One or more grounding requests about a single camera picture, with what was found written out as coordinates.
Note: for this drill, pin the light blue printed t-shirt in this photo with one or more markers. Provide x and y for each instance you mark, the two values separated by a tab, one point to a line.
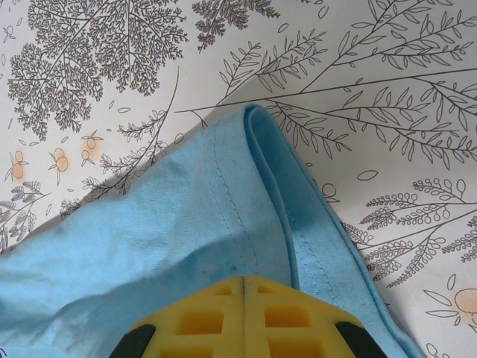
149	253

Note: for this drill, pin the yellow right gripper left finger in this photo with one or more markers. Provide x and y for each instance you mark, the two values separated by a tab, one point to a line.
201	320

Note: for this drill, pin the floral tablecloth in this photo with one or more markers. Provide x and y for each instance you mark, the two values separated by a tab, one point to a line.
112	74

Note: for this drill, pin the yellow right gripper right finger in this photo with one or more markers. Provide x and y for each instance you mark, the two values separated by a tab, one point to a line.
290	320

